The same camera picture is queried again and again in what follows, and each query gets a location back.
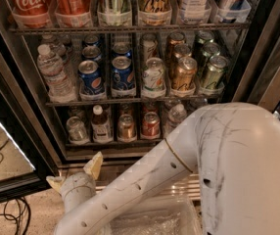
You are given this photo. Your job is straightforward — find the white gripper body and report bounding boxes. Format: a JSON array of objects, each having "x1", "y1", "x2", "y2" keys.
[{"x1": 61, "y1": 172, "x2": 96, "y2": 212}]

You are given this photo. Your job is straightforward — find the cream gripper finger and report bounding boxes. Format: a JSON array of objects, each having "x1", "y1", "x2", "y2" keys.
[
  {"x1": 46, "y1": 176, "x2": 66, "y2": 193},
  {"x1": 83, "y1": 152, "x2": 103, "y2": 180}
]

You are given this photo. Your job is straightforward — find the silver green 7up can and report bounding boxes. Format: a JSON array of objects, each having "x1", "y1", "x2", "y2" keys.
[{"x1": 67, "y1": 117, "x2": 90, "y2": 145}]

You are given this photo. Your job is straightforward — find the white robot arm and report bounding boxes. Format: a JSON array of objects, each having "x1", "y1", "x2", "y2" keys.
[{"x1": 54, "y1": 103, "x2": 280, "y2": 235}]

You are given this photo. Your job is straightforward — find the black fridge door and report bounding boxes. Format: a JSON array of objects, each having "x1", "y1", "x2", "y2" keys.
[{"x1": 0, "y1": 3, "x2": 61, "y2": 208}]

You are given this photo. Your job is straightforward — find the bottom gold can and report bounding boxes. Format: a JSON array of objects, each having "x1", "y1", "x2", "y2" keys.
[{"x1": 117, "y1": 114, "x2": 136, "y2": 142}]

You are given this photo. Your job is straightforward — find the bottom red can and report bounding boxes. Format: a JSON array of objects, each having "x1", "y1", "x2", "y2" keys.
[{"x1": 141, "y1": 112, "x2": 161, "y2": 139}]

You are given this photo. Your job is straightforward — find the front left Pepsi can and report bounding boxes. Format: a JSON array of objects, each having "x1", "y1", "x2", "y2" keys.
[{"x1": 78, "y1": 60, "x2": 106, "y2": 100}]

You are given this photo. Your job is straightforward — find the pepsi can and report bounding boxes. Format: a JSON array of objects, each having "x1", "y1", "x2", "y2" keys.
[
  {"x1": 81, "y1": 46, "x2": 102, "y2": 64},
  {"x1": 78, "y1": 60, "x2": 106, "y2": 100},
  {"x1": 111, "y1": 56, "x2": 136, "y2": 97},
  {"x1": 112, "y1": 42, "x2": 132, "y2": 59}
]

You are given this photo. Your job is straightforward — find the front right Pepsi can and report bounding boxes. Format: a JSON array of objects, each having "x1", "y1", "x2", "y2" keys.
[{"x1": 111, "y1": 56, "x2": 136, "y2": 97}]

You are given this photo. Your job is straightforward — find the white green soda can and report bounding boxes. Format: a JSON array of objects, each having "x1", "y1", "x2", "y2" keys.
[{"x1": 142, "y1": 57, "x2": 165, "y2": 98}]

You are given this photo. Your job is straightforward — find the middle left Pepsi can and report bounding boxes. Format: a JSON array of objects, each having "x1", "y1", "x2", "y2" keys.
[{"x1": 81, "y1": 46, "x2": 102, "y2": 64}]

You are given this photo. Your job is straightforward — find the middle right Pepsi can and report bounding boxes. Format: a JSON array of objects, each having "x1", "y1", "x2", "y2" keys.
[{"x1": 112, "y1": 42, "x2": 132, "y2": 59}]

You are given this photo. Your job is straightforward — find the front gold can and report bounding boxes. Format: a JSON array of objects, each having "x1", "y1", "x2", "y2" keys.
[{"x1": 171, "y1": 57, "x2": 198, "y2": 97}]

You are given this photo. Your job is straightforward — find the middle gold can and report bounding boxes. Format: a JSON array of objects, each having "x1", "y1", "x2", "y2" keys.
[{"x1": 168, "y1": 43, "x2": 192, "y2": 78}]

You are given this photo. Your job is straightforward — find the front green can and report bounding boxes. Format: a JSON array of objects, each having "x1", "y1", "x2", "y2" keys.
[{"x1": 199, "y1": 55, "x2": 229, "y2": 95}]

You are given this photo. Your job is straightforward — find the orange soda can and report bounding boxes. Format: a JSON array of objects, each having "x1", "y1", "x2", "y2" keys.
[{"x1": 55, "y1": 0, "x2": 92, "y2": 28}]

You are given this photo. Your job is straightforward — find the middle green can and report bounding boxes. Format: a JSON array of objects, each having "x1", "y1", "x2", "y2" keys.
[{"x1": 197, "y1": 42, "x2": 220, "y2": 75}]

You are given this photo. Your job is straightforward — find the green striped tall can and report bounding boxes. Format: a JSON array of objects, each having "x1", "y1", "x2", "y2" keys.
[{"x1": 97, "y1": 0, "x2": 132, "y2": 26}]

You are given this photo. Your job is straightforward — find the gold La Croix can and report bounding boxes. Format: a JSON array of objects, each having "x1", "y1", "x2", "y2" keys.
[{"x1": 138, "y1": 0, "x2": 172, "y2": 26}]

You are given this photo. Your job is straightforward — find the red Coca-Cola can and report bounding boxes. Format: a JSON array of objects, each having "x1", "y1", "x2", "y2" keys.
[{"x1": 13, "y1": 0, "x2": 50, "y2": 28}]

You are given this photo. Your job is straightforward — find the blue Red Bull can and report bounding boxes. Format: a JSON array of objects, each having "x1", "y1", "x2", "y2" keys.
[{"x1": 210, "y1": 0, "x2": 251, "y2": 24}]

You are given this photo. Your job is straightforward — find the brown juice bottle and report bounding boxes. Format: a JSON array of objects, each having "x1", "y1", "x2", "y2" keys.
[{"x1": 91, "y1": 105, "x2": 113, "y2": 143}]

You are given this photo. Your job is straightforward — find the front clear water bottle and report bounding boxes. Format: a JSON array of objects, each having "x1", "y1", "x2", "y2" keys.
[{"x1": 37, "y1": 44, "x2": 77, "y2": 103}]

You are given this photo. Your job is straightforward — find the clear plastic bin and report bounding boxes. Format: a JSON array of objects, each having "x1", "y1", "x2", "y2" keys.
[{"x1": 110, "y1": 195, "x2": 203, "y2": 235}]

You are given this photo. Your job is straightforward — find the bottom left water bottle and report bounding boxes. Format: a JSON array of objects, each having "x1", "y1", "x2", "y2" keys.
[{"x1": 164, "y1": 104, "x2": 187, "y2": 136}]

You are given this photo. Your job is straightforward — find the white labelled bottle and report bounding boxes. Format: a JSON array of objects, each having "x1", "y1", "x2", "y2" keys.
[{"x1": 176, "y1": 0, "x2": 210, "y2": 24}]

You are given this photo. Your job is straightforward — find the black cables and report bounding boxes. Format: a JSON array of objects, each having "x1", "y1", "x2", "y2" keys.
[{"x1": 0, "y1": 197, "x2": 32, "y2": 235}]

